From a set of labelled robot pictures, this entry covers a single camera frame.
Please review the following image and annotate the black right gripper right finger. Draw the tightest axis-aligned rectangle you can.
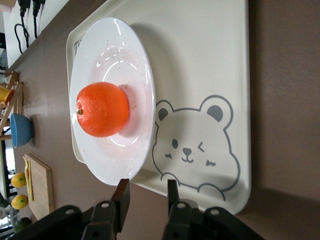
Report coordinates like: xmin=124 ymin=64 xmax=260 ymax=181
xmin=161 ymin=179 xmax=202 ymax=240

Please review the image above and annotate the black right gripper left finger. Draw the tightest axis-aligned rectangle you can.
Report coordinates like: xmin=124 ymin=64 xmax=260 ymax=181
xmin=81 ymin=178 xmax=131 ymax=240

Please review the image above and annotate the orange fruit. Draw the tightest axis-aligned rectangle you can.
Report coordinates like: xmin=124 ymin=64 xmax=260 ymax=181
xmin=76 ymin=81 xmax=130 ymax=138

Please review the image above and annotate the white round plate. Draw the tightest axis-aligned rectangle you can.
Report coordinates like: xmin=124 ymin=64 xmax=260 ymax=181
xmin=69 ymin=16 xmax=156 ymax=186

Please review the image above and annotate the wooden cutting board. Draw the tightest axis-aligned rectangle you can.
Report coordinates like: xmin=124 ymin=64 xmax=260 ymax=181
xmin=22 ymin=153 xmax=55 ymax=221

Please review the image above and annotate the yellow plastic knife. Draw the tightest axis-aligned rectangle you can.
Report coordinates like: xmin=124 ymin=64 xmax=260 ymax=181
xmin=26 ymin=158 xmax=35 ymax=202

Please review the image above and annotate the dark green avocado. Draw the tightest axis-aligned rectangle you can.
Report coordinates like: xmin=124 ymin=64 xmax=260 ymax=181
xmin=13 ymin=216 xmax=32 ymax=233

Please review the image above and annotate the yellow plastic fork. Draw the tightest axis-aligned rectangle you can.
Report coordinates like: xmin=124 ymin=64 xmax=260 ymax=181
xmin=22 ymin=156 xmax=30 ymax=191

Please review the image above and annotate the yellow lemon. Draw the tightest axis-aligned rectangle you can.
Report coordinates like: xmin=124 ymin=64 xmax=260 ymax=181
xmin=10 ymin=194 xmax=29 ymax=210
xmin=10 ymin=172 xmax=27 ymax=188

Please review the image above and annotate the blue bowl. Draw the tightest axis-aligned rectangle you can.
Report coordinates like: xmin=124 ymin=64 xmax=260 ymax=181
xmin=9 ymin=112 xmax=35 ymax=149

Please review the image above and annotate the wooden cup rack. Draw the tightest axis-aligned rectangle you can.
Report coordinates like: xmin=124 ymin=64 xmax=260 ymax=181
xmin=0 ymin=70 xmax=25 ymax=141

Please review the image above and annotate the cream bear print tray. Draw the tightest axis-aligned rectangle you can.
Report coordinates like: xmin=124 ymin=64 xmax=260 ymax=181
xmin=65 ymin=0 xmax=252 ymax=216

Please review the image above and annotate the yellow cup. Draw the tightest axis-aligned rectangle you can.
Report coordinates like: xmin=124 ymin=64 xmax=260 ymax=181
xmin=0 ymin=84 xmax=15 ymax=105

